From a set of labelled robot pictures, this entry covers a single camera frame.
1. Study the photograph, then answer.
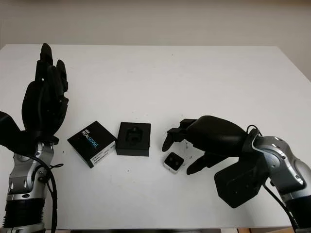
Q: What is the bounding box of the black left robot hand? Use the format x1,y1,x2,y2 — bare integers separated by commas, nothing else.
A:
21,43,70,143

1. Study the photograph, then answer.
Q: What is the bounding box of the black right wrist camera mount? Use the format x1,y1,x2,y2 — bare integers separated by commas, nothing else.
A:
213,155,268,209

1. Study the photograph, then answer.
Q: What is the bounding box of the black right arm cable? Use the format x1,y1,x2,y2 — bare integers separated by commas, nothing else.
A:
246,124,302,233

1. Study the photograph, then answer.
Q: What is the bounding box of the black camera box base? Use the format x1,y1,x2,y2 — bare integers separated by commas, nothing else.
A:
116,122,151,156

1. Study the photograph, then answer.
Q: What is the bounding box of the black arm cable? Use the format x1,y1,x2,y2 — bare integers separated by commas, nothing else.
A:
29,155,64,233
246,124,302,233

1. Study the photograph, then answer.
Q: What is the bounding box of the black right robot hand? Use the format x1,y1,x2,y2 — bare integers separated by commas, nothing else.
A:
161,115,258,175

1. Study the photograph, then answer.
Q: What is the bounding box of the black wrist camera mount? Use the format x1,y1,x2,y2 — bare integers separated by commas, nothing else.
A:
213,155,268,209
0,111,60,149

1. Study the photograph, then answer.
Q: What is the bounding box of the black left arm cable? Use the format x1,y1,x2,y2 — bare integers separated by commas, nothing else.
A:
29,155,64,233

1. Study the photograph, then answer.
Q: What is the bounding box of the small silver depth camera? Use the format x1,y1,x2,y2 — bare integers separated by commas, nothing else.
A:
162,151,185,172

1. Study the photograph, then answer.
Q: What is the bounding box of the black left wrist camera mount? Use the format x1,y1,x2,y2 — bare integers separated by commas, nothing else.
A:
0,111,60,149

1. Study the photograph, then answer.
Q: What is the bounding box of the black RealSense box lid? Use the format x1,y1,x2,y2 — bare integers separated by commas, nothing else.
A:
67,120,116,169

